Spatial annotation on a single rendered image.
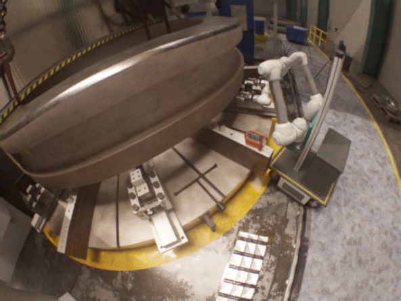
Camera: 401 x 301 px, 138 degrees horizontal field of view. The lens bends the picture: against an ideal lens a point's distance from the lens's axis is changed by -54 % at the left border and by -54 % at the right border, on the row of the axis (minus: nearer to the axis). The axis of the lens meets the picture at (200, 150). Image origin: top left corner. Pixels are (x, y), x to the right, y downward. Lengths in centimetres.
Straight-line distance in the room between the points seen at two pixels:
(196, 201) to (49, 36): 390
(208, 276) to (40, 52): 438
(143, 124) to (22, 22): 325
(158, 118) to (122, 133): 35
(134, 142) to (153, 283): 161
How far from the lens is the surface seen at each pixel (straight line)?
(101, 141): 156
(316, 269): 230
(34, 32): 386
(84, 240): 228
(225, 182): 195
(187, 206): 187
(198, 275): 203
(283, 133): 148
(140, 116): 148
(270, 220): 216
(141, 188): 160
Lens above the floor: 201
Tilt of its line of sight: 48 degrees down
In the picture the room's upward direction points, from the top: 11 degrees counter-clockwise
